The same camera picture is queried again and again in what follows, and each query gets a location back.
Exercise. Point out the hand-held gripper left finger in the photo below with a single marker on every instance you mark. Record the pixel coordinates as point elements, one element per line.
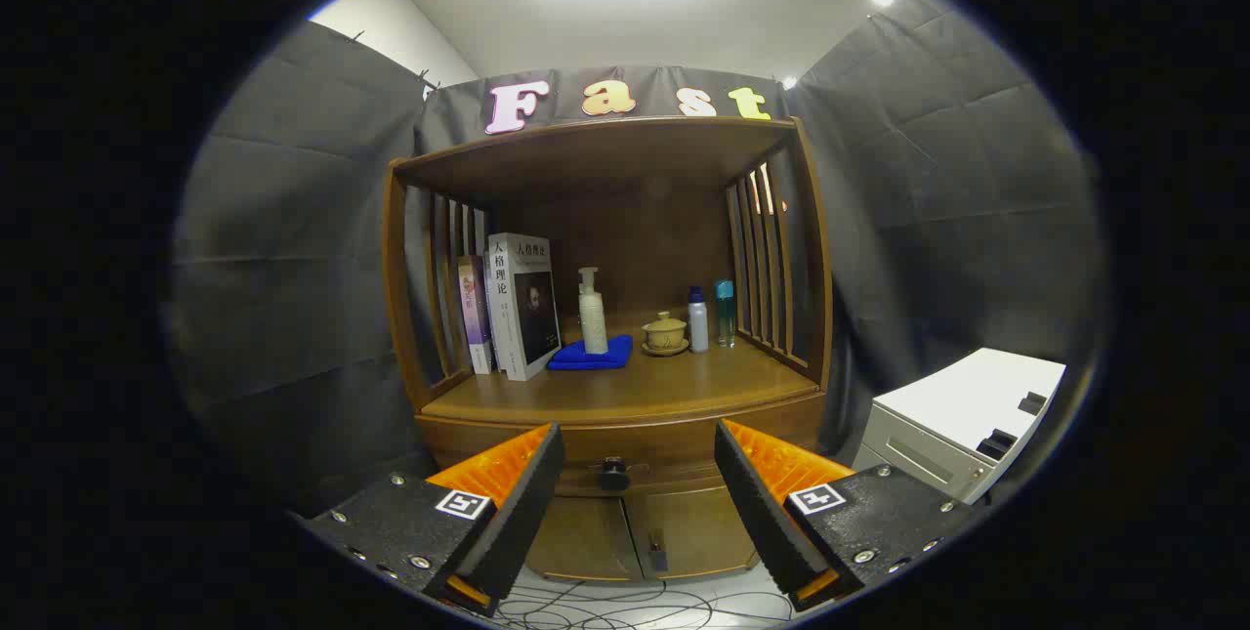
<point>518,513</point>

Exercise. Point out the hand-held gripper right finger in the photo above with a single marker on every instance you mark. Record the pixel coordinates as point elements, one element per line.
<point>762,513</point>

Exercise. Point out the brown wooden drawer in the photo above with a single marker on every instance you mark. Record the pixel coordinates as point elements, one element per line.
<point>635,440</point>

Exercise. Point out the wooden cabinet door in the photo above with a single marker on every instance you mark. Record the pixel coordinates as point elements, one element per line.
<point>586,537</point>
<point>698,527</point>

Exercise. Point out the brown wooden countertop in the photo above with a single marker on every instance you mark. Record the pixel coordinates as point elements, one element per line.
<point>684,381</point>

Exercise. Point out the white grey metal cabinet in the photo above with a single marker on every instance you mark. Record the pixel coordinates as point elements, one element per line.
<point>967,396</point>

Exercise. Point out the brown wooden cabinet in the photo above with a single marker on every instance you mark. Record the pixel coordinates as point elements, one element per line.
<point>605,151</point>

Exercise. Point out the blue folded cloth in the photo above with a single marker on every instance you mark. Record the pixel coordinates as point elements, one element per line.
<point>586,361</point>

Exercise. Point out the white bottle with blue cap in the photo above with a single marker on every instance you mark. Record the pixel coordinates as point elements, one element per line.
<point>698,322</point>

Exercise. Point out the clear teal bottle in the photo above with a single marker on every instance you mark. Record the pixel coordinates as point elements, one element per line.
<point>725,313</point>

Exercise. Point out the white pump bottle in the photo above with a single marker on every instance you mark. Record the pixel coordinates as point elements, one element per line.
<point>593,322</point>

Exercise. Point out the yellow lidded tea cup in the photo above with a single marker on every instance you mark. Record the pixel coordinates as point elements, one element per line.
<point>665,332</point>

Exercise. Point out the white book with portrait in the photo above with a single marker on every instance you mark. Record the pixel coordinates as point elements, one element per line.
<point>532,308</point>

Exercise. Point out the purple book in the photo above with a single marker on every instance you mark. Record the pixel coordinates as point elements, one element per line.
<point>473,308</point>

